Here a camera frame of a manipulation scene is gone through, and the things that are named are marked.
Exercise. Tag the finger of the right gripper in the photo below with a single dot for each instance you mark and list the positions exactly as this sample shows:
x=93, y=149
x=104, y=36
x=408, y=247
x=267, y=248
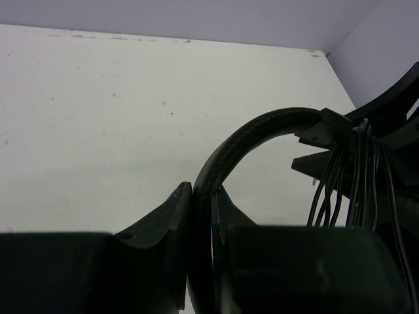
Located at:
x=387, y=114
x=314, y=165

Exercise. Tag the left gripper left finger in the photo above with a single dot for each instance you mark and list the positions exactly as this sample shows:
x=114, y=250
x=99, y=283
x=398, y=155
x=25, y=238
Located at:
x=151, y=255

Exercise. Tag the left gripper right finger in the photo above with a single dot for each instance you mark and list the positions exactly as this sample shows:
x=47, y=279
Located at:
x=223, y=215

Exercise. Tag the black headphones with cable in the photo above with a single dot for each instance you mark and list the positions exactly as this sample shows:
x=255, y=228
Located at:
x=357, y=253

